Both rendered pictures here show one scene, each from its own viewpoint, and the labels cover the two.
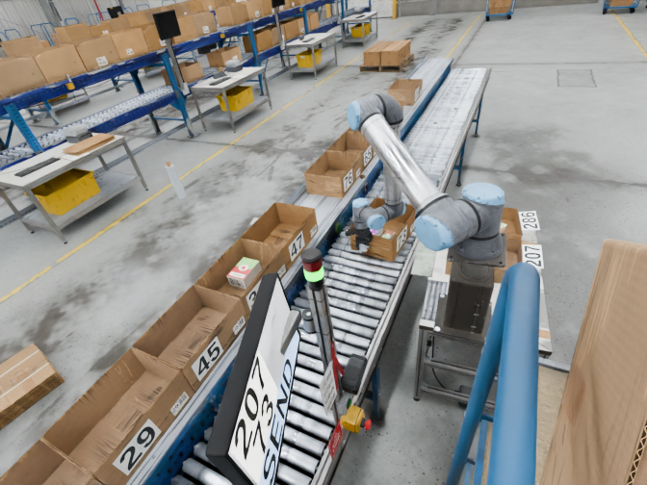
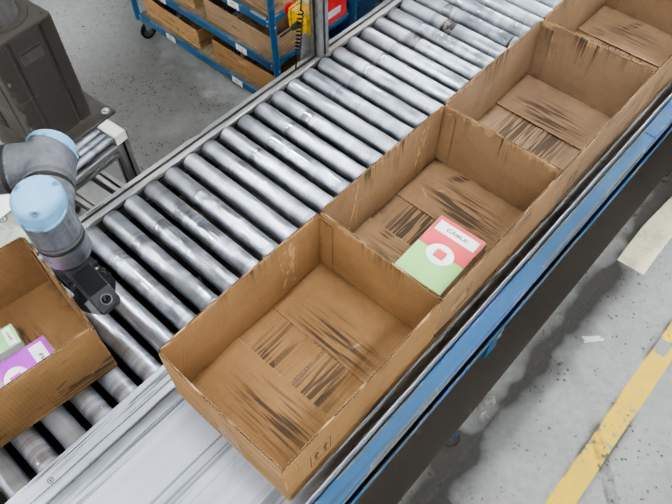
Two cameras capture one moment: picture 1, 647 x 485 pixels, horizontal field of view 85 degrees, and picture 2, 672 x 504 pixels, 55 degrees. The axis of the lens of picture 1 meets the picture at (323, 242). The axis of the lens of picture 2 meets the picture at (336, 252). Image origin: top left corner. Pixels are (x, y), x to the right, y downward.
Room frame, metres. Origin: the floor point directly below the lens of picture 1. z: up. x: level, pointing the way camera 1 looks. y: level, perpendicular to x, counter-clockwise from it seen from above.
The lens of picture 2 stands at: (2.24, 0.40, 2.01)
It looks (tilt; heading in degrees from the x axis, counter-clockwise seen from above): 55 degrees down; 192
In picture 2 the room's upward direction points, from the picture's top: 1 degrees counter-clockwise
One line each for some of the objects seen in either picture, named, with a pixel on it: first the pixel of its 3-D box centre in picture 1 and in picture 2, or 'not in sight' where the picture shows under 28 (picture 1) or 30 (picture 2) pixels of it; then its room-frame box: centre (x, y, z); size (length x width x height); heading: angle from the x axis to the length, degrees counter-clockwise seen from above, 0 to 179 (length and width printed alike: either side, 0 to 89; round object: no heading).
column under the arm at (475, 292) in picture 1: (467, 294); (24, 72); (1.10, -0.64, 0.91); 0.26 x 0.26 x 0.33; 65
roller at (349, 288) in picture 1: (349, 288); (194, 255); (1.44, -0.11, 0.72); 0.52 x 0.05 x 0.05; 59
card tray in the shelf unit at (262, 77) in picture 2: not in sight; (270, 50); (0.02, -0.34, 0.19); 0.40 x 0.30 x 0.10; 60
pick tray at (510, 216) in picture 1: (484, 224); not in sight; (1.74, -1.03, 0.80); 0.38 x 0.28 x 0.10; 67
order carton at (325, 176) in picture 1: (334, 173); not in sight; (2.41, -0.16, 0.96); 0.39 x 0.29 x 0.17; 149
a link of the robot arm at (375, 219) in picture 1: (374, 217); (44, 167); (1.55, -0.29, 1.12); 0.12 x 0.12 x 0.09; 22
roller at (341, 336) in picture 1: (324, 331); (289, 179); (1.16, 0.06, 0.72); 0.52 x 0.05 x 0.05; 59
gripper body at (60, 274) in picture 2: (363, 234); (77, 267); (1.65, -0.24, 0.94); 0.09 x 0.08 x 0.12; 59
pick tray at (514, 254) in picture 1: (482, 257); not in sight; (1.46, -0.89, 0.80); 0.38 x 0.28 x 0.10; 63
